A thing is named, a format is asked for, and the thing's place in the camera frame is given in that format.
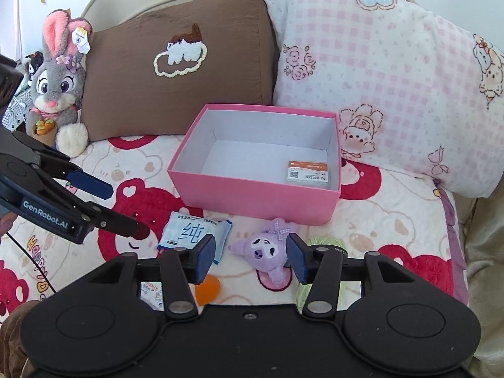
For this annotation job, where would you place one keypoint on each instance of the purple plush toy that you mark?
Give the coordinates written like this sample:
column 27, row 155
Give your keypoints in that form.
column 260, row 252

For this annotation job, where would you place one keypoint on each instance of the brown pillow with embroidered patch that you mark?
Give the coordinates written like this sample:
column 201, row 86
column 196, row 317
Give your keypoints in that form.
column 138, row 86

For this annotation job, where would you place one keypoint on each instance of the pink cardboard box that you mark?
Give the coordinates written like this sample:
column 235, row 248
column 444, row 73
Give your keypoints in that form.
column 252, row 199

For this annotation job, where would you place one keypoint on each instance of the black white plush toy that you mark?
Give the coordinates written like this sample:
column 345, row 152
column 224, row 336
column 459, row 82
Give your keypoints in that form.
column 33, row 65

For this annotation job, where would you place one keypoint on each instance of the brown cloth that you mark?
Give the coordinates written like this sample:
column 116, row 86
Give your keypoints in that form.
column 10, row 334

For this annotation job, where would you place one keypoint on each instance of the orange makeup sponge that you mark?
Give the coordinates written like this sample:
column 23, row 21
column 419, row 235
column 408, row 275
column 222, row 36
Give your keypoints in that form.
column 208, row 289

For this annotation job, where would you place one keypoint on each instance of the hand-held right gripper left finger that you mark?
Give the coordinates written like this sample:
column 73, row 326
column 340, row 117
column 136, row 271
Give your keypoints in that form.
column 204, row 258

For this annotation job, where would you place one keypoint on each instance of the white geometric patterned cloth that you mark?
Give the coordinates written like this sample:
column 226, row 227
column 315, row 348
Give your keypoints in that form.
column 17, row 108

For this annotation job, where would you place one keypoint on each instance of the grey bunny plush toy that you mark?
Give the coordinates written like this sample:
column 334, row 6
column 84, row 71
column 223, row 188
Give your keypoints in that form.
column 55, row 82

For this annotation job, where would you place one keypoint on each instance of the pink checked cartoon pillow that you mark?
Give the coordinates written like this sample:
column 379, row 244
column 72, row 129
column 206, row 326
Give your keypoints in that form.
column 393, row 67

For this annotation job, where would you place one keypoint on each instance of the beige satin bedsheet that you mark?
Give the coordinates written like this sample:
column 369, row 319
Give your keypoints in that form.
column 484, row 252

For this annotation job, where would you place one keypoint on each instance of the red bear printed blanket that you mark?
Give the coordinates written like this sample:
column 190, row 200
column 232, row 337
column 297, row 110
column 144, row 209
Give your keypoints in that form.
column 393, row 220

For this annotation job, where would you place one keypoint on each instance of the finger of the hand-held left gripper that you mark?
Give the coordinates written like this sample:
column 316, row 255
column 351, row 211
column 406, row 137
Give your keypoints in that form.
column 90, row 185
column 126, row 226

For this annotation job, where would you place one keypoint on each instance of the blue white wet wipes pack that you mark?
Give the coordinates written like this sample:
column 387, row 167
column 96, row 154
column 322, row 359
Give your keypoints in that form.
column 181, row 232

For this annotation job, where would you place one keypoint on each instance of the small white orange packet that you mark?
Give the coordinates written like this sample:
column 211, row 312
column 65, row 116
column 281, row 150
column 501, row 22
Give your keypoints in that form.
column 307, row 173

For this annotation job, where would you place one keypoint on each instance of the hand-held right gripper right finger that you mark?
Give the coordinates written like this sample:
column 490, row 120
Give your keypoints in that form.
column 297, row 260

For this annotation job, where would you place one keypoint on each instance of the small cartoon print tissue pack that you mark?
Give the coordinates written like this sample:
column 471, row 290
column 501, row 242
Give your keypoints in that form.
column 151, row 293

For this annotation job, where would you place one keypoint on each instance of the green yarn ball black label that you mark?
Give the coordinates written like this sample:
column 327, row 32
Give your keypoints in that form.
column 327, row 242

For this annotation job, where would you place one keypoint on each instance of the white hang tag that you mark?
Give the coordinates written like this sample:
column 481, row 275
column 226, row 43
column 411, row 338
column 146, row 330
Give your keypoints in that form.
column 81, row 41

